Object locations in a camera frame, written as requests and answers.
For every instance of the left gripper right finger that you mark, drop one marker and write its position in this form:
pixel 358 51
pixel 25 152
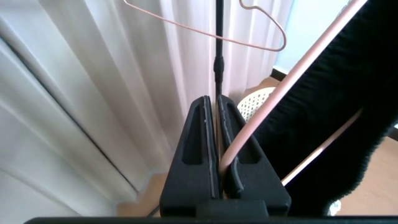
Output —
pixel 261 186

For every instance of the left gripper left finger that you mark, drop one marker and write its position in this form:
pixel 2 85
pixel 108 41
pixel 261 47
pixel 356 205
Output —
pixel 186 183

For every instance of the black shorts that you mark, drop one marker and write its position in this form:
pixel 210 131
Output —
pixel 335 102

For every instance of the pink clothes hanger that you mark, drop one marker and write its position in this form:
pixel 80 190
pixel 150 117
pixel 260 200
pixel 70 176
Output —
pixel 295 76
pixel 248 44

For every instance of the white laundry basket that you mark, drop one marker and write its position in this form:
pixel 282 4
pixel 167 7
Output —
pixel 253 102

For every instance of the black clothes rack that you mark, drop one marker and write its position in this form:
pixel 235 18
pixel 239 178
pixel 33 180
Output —
pixel 219 68

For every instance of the beige curtain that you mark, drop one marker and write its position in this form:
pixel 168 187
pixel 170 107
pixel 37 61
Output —
pixel 93 93

